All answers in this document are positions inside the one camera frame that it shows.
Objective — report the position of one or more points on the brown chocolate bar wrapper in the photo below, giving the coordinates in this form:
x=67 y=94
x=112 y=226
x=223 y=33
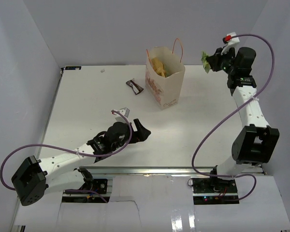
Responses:
x=137 y=89

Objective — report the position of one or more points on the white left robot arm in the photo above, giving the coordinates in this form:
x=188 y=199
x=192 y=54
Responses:
x=37 y=177

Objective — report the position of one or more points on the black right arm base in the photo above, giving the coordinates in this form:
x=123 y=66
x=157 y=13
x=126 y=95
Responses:
x=208 y=192

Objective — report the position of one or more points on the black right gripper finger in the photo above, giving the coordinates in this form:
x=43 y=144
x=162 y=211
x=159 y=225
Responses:
x=214 y=66
x=212 y=58

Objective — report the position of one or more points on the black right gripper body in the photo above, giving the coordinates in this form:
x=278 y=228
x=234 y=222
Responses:
x=226 y=62

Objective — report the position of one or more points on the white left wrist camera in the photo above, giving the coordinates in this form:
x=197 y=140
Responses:
x=121 y=115

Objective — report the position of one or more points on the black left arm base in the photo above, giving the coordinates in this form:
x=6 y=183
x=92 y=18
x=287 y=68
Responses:
x=98 y=185

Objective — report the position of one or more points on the green snack packet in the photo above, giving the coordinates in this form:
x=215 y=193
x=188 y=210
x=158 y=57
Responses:
x=204 y=61

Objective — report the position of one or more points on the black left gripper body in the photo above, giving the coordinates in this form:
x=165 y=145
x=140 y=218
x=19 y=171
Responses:
x=125 y=139

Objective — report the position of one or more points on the blue left corner label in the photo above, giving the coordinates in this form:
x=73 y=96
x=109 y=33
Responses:
x=73 y=68

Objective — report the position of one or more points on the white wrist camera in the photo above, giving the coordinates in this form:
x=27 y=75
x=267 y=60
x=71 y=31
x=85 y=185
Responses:
x=231 y=41
x=121 y=115

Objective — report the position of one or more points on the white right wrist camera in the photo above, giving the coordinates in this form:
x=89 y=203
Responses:
x=231 y=41

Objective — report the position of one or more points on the white paper bag orange handles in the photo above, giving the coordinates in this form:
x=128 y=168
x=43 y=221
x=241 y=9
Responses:
x=166 y=91

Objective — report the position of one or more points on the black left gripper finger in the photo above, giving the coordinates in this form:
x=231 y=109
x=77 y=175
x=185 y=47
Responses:
x=142 y=134
x=138 y=124

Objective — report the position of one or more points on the brown kettle chips bag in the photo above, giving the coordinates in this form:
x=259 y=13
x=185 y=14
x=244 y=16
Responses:
x=159 y=67

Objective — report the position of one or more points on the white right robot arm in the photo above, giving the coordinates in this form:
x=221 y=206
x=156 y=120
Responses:
x=257 y=140

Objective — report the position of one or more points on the aluminium front table rail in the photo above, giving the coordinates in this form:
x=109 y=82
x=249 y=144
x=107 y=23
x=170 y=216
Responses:
x=141 y=170

